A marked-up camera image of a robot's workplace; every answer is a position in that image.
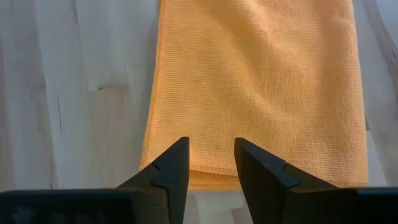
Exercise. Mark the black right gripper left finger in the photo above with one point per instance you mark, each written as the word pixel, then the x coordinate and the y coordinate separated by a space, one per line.
pixel 149 202

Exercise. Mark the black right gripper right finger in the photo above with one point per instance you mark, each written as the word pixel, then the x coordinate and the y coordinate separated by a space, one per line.
pixel 280 196

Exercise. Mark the orange microfiber towel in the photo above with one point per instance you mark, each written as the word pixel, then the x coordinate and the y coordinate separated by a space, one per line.
pixel 248 77

